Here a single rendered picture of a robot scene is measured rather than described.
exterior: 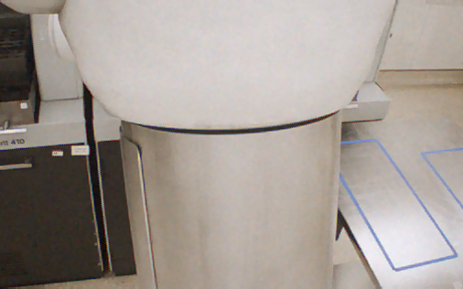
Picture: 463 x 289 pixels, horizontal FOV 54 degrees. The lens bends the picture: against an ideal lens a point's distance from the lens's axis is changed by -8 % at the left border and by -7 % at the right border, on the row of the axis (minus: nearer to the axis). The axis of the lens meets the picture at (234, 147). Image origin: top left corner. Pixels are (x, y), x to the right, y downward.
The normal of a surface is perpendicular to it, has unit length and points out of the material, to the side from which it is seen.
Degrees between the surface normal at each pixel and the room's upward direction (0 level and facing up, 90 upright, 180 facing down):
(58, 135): 90
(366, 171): 0
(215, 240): 71
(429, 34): 90
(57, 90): 90
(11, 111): 90
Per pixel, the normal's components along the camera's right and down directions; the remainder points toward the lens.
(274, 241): 0.33, 0.29
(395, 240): 0.11, -0.77
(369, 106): 0.25, 0.63
